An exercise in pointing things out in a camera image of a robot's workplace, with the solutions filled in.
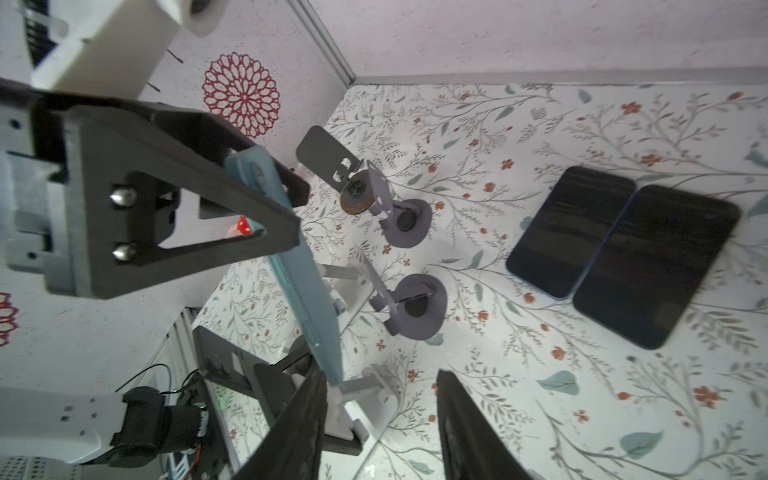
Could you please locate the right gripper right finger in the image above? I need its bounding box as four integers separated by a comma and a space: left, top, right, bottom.
436, 370, 530, 480

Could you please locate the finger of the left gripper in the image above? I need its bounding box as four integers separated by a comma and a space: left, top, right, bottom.
198, 161, 310, 219

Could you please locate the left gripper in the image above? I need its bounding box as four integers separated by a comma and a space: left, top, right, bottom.
1, 79, 300, 299

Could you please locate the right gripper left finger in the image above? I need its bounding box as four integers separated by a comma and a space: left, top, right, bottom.
233, 372, 327, 480

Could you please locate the teal-edged black phone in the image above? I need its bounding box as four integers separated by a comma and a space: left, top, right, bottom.
224, 145, 344, 386

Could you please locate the wood-base round phone stand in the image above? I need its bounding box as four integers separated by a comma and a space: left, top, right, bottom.
296, 125, 374, 215

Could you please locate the white phone stand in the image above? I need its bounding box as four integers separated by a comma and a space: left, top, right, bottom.
325, 365, 400, 447

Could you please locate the black round phone stand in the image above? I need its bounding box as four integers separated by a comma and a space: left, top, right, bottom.
192, 324, 381, 456

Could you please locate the silver phone stand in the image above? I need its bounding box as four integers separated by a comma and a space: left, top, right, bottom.
317, 263, 373, 322

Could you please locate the purple phone stand far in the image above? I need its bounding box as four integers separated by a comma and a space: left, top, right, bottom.
367, 163, 432, 248

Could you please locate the purple phone stand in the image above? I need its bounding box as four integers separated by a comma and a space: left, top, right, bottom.
361, 257, 448, 341
367, 163, 432, 248

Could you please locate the purple phone stand middle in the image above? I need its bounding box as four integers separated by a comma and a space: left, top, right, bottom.
361, 257, 448, 341

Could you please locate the pink plush with red bow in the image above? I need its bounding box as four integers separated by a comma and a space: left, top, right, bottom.
227, 216, 253, 238

